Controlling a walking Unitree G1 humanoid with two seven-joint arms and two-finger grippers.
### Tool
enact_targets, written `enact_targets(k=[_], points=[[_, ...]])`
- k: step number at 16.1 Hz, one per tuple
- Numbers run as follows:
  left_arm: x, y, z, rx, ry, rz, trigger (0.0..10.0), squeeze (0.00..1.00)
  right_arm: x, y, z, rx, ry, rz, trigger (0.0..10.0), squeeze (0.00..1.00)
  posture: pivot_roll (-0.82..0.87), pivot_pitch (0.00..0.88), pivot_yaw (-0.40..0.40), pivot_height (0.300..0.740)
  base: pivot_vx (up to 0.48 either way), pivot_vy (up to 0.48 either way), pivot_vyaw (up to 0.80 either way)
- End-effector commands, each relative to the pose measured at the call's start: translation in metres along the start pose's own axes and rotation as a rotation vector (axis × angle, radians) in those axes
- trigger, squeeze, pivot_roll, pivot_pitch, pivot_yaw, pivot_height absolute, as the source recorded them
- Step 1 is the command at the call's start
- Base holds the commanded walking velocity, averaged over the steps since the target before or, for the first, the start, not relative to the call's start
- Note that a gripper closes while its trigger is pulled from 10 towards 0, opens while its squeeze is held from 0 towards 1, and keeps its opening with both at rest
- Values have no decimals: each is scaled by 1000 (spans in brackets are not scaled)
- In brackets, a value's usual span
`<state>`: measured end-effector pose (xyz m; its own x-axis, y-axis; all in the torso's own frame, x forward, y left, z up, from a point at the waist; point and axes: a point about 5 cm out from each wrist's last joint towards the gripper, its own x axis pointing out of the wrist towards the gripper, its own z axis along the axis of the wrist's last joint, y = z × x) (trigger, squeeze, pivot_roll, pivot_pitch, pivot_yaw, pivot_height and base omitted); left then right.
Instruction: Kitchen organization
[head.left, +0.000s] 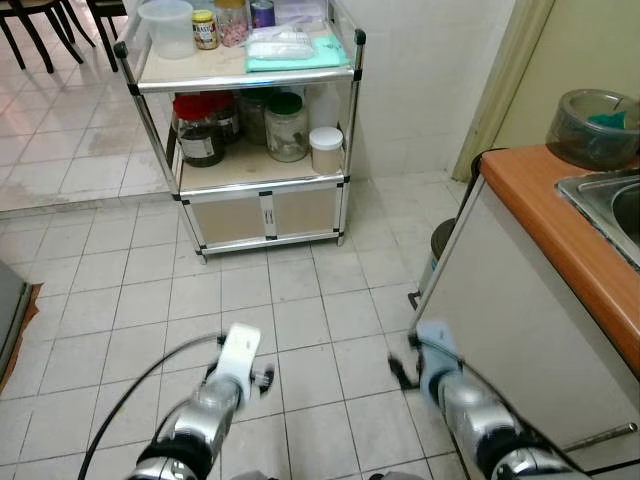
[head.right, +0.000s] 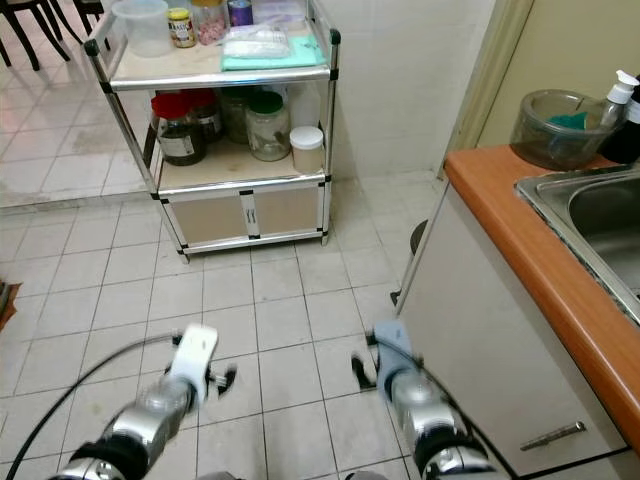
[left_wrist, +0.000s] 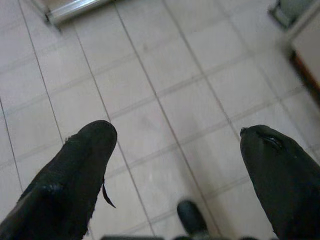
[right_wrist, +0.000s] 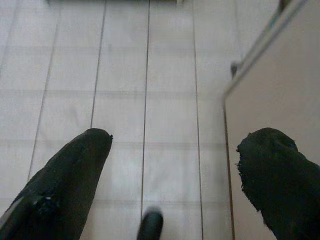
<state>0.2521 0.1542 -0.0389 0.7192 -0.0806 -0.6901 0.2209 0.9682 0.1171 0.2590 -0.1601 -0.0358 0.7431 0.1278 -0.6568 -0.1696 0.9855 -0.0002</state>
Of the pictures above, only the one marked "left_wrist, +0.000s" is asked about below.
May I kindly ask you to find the black robot foot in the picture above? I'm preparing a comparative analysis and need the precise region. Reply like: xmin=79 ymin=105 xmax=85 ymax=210
xmin=176 ymin=199 xmax=210 ymax=238

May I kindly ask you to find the silver metal rail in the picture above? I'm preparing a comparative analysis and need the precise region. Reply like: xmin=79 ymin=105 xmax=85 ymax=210
xmin=44 ymin=0 xmax=121 ymax=26

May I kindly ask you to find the grey green frame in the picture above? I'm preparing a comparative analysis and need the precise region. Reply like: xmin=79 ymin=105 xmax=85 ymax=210
xmin=268 ymin=0 xmax=302 ymax=29

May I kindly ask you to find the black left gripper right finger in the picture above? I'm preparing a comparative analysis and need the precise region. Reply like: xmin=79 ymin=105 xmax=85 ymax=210
xmin=239 ymin=124 xmax=320 ymax=240

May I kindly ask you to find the white panel with brown edge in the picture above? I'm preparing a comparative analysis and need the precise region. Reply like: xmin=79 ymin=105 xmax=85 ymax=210
xmin=284 ymin=0 xmax=320 ymax=100

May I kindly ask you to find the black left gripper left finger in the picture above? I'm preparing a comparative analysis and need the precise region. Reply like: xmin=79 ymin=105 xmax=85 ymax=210
xmin=0 ymin=119 xmax=118 ymax=240

